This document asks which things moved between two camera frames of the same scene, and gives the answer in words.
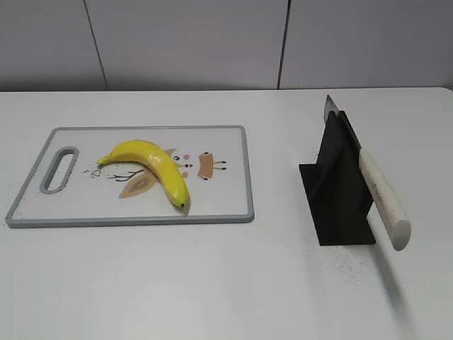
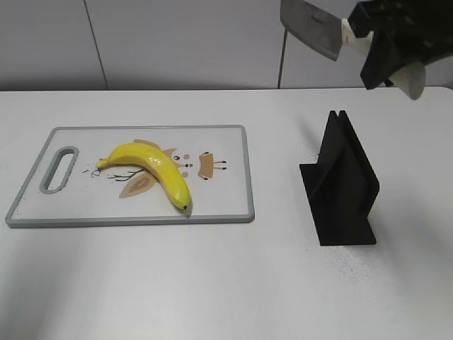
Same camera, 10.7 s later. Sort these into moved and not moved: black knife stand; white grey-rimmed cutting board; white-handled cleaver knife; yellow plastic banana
Moved: white-handled cleaver knife
Not moved: black knife stand; yellow plastic banana; white grey-rimmed cutting board
